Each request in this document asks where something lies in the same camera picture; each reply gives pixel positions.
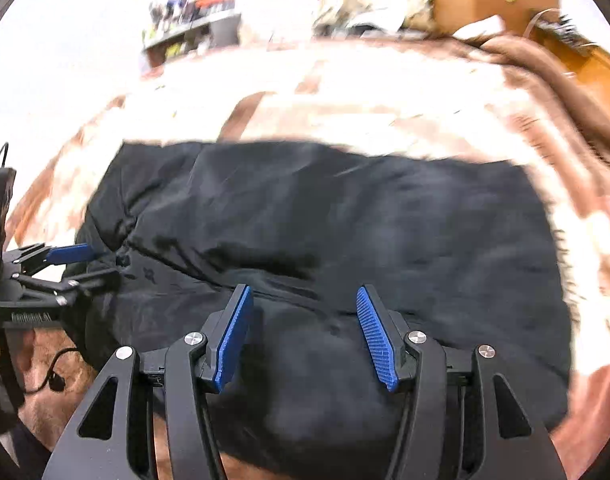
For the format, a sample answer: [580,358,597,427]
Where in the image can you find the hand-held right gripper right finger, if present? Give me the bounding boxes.
[356,284,568,480]

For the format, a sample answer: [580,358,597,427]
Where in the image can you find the black cable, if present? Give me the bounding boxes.
[34,346,82,393]

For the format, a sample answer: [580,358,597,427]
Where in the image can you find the brown fleece blanket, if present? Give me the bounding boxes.
[452,34,610,196]

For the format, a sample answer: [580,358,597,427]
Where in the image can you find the black puffer jacket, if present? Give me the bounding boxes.
[62,139,574,463]

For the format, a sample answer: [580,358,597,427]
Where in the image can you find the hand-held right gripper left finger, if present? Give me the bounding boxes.
[42,284,256,480]

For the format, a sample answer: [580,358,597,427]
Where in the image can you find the cluttered grey shelf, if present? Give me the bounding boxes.
[141,0,244,68]

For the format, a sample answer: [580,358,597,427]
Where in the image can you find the beige brown patterned blanket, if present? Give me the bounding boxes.
[0,35,610,480]

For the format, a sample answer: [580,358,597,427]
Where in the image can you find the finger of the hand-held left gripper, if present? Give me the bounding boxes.
[12,267,122,308]
[2,242,100,277]

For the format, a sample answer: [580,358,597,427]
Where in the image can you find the floral bedding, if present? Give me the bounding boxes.
[311,0,440,40]

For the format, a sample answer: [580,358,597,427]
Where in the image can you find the wooden headboard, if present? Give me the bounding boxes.
[530,15,610,116]

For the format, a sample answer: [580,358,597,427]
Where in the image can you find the power strip with cables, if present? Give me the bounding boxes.
[522,7,598,48]

